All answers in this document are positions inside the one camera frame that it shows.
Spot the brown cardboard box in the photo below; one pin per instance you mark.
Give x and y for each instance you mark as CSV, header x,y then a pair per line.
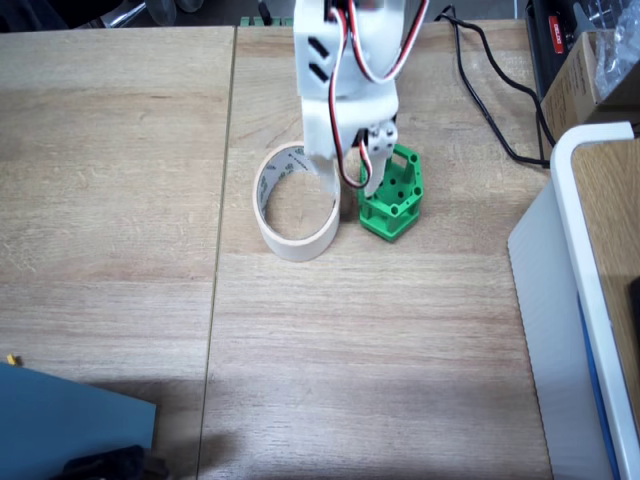
x,y
570,95

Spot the black device with red label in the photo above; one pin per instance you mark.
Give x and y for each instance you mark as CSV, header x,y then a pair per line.
x,y
542,60

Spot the clear plastic bag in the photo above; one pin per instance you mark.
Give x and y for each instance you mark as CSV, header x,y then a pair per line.
x,y
617,55

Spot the blue flat board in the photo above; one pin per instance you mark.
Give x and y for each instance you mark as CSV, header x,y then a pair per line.
x,y
65,425

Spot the green hexagonal printed component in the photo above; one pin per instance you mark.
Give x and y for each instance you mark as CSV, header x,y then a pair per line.
x,y
390,220

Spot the small yellow piece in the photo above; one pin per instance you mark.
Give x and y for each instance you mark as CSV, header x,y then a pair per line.
x,y
12,359

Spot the white ribbed container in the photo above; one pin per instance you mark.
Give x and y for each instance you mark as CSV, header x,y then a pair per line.
x,y
550,300

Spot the beige masking tape roll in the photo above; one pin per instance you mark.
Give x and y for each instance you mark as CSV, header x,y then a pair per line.
x,y
300,247

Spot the black office chair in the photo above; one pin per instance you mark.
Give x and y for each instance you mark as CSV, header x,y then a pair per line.
x,y
129,14

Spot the green terminal strip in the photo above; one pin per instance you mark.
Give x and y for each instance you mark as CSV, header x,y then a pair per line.
x,y
270,21

